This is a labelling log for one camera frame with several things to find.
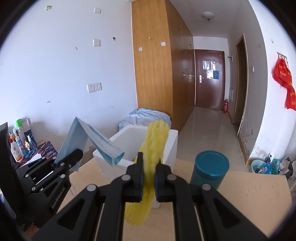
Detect blue surgical face mask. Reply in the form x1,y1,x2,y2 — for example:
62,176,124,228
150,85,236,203
55,117,125,167

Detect yellow foam fruit net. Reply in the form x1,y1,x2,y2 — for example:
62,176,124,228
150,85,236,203
125,120,170,226

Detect patterned dark cloth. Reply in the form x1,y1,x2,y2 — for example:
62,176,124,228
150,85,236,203
20,141,58,166

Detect blue spray bottle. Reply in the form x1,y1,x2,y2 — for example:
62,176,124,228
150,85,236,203
27,135,37,153

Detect white lotion bottle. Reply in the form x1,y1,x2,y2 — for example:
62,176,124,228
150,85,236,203
11,140,23,162

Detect teal metal canister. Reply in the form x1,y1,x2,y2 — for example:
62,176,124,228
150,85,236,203
190,151,230,190

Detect green cap spray can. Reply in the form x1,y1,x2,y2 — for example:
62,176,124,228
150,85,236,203
16,119,28,153

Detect white foam box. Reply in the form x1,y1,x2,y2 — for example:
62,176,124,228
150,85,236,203
93,125,178,182

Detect teal waste bin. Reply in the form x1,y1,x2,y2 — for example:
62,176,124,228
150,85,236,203
251,160,265,173

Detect light blue cloth bundle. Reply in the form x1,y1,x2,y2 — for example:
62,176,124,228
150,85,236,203
118,108,171,130

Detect red fire extinguisher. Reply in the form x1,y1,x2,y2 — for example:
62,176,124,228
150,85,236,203
223,99,229,114

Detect dark brown entrance door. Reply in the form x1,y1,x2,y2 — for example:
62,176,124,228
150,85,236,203
195,49,225,110

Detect wooden wardrobe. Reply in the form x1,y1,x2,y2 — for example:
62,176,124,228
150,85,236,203
132,1,195,131

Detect red hanging bags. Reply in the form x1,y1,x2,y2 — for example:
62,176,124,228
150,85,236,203
273,58,296,110

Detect ceiling lamp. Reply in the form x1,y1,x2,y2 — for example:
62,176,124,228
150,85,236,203
201,11,214,22

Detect white wall socket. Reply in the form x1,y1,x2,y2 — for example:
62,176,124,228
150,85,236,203
87,82,102,93

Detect white wall switch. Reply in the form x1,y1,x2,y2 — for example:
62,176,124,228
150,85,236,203
93,39,101,47

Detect brown side door frame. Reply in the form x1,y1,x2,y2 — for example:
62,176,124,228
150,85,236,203
232,34,248,137

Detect wall coat hook rail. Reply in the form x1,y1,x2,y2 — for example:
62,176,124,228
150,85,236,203
277,52,287,61

